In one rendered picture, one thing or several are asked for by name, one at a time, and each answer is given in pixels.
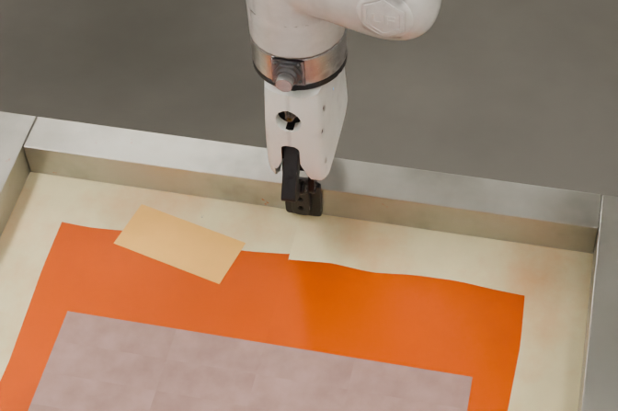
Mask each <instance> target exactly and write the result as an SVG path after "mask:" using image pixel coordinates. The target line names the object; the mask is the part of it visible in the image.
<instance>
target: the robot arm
mask: <svg viewBox="0 0 618 411"><path fill-rule="evenodd" d="M441 1H442V0H246V8H247V15H248V24H249V33H250V41H251V50H252V59H253V64H254V67H255V70H256V71H257V73H258V75H259V76H260V77H261V78H262V79H264V84H265V99H264V103H265V123H266V139H267V150H268V157H269V165H270V168H271V170H272V171H273V172H274V173H275V174H278V172H280V169H281V166H282V184H281V197H280V199H281V200H282V201H285V206H286V211H287V212H291V213H296V214H300V215H311V216H321V215H322V211H323V207H322V192H321V184H319V183H317V180H322V179H324V178H325V177H326V176H327V175H328V173H329V171H330V168H331V166H332V162H333V159H334V155H335V152H336V149H337V145H338V139H339V135H340V133H341V129H342V125H343V121H344V118H345V114H346V109H347V103H348V93H347V83H346V74H345V65H346V61H347V58H348V51H347V29H352V30H355V31H358V32H359V33H363V34H366V35H369V36H372V37H375V38H379V39H383V40H412V39H414V38H417V37H419V36H421V35H423V34H424V33H425V32H427V31H428V30H429V29H430V28H431V27H432V25H433V24H434V22H435V21H436V19H437V17H438V14H439V12H440V9H441ZM300 170H301V171H305V173H306V174H307V176H308V177H300Z"/></svg>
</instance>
